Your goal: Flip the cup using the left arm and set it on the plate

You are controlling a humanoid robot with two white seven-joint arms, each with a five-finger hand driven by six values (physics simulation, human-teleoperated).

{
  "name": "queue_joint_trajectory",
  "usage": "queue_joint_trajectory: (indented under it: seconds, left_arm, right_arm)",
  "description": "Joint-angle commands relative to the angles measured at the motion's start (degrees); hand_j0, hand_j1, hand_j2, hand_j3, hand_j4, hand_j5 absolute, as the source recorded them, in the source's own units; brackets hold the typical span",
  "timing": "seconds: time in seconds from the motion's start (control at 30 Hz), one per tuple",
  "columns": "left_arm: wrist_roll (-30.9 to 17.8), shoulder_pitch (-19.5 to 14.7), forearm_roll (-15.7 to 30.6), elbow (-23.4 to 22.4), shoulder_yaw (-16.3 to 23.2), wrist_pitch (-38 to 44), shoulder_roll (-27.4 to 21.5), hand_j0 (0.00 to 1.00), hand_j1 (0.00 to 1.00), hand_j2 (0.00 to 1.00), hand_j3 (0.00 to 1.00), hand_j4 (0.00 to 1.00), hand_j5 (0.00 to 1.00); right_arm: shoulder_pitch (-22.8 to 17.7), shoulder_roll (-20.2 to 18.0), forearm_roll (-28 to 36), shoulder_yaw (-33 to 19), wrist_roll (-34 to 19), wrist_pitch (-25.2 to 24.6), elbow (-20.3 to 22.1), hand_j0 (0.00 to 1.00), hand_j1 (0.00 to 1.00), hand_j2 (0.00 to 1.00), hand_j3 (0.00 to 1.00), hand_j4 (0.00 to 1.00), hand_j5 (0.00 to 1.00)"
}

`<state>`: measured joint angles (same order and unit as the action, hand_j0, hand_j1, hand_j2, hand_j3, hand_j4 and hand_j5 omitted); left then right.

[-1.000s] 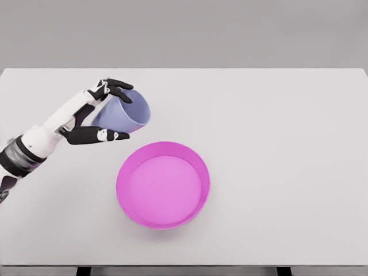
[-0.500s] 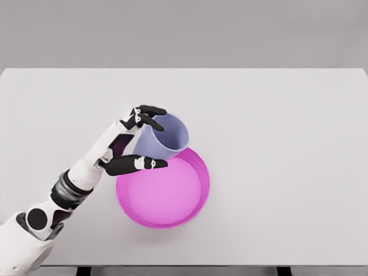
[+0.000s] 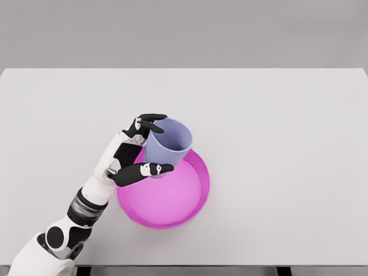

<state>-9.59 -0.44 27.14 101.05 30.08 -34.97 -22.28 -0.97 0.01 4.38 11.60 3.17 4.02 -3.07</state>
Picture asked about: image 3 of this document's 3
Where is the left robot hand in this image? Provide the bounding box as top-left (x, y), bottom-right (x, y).
top-left (93, 113), bottom-right (175, 188)

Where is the lavender blue cup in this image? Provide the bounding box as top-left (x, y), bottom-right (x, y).
top-left (143, 118), bottom-right (193, 179)

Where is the pink round plate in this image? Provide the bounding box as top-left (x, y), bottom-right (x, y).
top-left (116, 146), bottom-right (211, 230)

